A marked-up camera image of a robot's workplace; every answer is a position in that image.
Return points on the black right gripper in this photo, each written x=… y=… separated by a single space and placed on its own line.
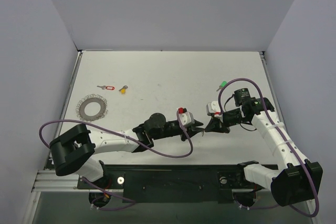
x=219 y=122

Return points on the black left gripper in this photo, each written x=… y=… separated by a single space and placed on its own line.
x=188 y=130

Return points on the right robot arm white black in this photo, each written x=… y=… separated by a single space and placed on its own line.
x=296 y=178

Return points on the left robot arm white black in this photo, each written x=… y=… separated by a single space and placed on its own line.
x=73 y=151

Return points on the key with green tag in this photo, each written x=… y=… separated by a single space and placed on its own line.
x=221 y=85

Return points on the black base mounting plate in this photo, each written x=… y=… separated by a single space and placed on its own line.
x=178 y=183

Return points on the key with yellow round tag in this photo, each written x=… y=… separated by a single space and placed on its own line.
x=123 y=89

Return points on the key with red tag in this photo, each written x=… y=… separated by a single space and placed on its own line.
x=106 y=87

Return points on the metal disc with keyrings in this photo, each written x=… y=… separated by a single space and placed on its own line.
x=91 y=108

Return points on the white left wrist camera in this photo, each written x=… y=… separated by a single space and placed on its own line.
x=184 y=117

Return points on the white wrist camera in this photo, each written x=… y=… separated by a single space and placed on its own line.
x=213 y=109
x=184 y=117

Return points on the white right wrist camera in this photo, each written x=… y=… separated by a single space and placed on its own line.
x=213 y=109

